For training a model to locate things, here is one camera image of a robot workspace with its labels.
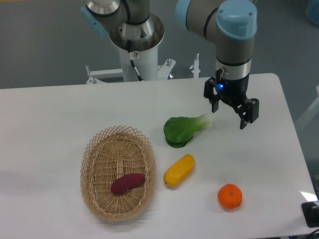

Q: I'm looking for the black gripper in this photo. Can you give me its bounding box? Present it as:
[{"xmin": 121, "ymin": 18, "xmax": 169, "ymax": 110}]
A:
[{"xmin": 203, "ymin": 69, "xmax": 259, "ymax": 129}]

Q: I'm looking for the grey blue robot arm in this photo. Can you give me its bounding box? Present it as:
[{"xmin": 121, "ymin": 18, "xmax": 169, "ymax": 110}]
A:
[{"xmin": 81, "ymin": 0, "xmax": 259, "ymax": 128}]

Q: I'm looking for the oval wicker basket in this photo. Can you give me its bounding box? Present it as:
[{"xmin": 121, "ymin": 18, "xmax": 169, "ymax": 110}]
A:
[{"xmin": 80, "ymin": 126, "xmax": 156, "ymax": 222}]

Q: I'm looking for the purple sweet potato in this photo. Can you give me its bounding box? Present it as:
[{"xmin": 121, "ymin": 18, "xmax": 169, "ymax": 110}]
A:
[{"xmin": 111, "ymin": 173, "xmax": 146, "ymax": 195}]

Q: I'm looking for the green bok choy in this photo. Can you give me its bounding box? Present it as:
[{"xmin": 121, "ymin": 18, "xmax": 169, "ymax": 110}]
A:
[{"xmin": 163, "ymin": 113, "xmax": 213, "ymax": 148}]

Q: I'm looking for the yellow mango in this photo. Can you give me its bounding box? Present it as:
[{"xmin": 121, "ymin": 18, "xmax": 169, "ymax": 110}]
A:
[{"xmin": 163, "ymin": 154, "xmax": 195, "ymax": 188}]

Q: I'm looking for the orange tangerine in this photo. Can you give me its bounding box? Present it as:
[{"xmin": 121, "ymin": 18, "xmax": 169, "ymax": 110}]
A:
[{"xmin": 217, "ymin": 184, "xmax": 243, "ymax": 210}]

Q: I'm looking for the blue object top right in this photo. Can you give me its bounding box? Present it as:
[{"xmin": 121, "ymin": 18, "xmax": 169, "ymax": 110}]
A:
[{"xmin": 306, "ymin": 0, "xmax": 319, "ymax": 26}]

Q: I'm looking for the black device at table edge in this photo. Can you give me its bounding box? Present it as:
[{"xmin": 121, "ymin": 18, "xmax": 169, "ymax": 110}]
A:
[{"xmin": 301, "ymin": 201, "xmax": 319, "ymax": 228}]

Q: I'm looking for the white metal base frame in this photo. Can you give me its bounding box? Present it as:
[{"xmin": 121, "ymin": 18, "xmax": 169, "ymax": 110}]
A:
[{"xmin": 85, "ymin": 53, "xmax": 201, "ymax": 84}]

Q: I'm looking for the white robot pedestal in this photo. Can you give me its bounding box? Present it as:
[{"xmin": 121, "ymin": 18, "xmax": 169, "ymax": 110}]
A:
[{"xmin": 118, "ymin": 46, "xmax": 158, "ymax": 82}]

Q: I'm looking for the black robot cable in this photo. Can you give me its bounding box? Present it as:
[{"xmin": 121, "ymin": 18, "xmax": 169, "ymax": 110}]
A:
[{"xmin": 127, "ymin": 39, "xmax": 145, "ymax": 82}]

